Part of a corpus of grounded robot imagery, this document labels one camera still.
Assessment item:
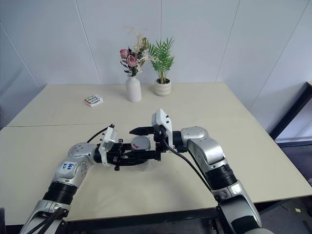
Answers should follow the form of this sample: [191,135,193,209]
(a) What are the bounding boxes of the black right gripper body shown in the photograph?
[153,123,169,162]

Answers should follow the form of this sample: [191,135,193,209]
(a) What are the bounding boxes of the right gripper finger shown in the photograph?
[124,150,157,160]
[129,126,155,137]

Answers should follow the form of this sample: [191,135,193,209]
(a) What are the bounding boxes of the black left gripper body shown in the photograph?
[106,139,124,172]

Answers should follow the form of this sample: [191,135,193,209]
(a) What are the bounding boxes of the silver jar lid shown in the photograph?
[130,136,152,152]

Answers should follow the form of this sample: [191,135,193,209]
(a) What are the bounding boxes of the clear plastic jar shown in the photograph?
[131,146,150,173]

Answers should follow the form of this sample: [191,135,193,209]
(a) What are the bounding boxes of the white box with green batteries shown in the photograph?
[83,94,104,109]

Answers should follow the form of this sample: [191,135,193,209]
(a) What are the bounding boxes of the white ceramic vase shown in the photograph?
[125,74,142,103]

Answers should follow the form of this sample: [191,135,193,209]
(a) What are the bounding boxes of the cream ribbed plant pot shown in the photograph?
[155,78,172,97]

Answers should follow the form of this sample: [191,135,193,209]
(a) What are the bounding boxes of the dried pink flower bouquet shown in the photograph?
[119,25,153,78]

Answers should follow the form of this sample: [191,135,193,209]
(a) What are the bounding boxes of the green artificial fern plant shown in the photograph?
[147,37,176,85]

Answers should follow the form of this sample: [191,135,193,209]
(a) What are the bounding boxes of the dark framed side table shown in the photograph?
[268,80,312,147]

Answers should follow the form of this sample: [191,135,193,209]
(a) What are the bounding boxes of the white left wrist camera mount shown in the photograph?
[98,124,119,168]

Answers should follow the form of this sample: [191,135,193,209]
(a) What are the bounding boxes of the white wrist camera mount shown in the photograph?
[98,124,119,168]
[151,108,174,149]

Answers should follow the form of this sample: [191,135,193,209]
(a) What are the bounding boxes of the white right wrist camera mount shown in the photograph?
[151,108,174,149]

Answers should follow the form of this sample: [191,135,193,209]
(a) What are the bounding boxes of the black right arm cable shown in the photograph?
[160,138,220,203]

